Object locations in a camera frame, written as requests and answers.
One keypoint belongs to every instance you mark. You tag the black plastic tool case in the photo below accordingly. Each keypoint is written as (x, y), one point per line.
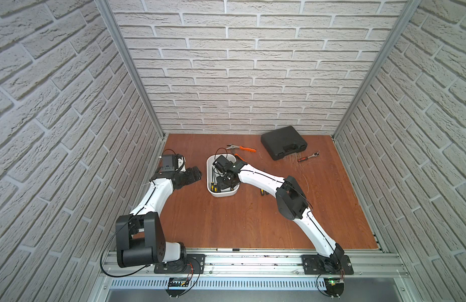
(283, 142)

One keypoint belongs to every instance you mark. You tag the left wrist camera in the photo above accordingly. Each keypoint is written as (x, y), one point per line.
(180, 163)

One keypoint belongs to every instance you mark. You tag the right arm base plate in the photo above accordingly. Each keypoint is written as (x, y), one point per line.
(317, 265)

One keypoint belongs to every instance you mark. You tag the white plastic storage box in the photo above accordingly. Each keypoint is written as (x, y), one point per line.
(210, 168)

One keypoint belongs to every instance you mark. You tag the aluminium front rail frame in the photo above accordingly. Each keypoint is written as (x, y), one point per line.
(260, 269)

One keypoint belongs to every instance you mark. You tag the small circuit board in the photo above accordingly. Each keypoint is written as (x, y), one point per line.
(334, 288)
(176, 287)

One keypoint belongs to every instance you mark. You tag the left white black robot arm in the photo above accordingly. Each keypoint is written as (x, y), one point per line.
(140, 239)

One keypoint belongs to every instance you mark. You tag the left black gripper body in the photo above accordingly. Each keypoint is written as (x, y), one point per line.
(191, 176)

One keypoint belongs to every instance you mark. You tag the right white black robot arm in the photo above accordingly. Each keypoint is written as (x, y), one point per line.
(291, 202)

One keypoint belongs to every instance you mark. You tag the red handled ratchet wrench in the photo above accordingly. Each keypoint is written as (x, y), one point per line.
(306, 158)

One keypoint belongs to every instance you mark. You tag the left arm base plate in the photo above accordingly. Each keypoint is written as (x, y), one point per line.
(191, 264)

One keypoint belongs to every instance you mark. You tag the left small circuit board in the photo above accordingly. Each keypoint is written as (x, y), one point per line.
(176, 287)

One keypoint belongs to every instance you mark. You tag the right small circuit board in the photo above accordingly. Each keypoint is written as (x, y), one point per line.
(334, 288)

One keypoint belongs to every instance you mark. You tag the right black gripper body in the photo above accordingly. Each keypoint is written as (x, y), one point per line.
(224, 182)

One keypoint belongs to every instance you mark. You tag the orange handled pliers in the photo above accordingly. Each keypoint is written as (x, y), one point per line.
(233, 148)

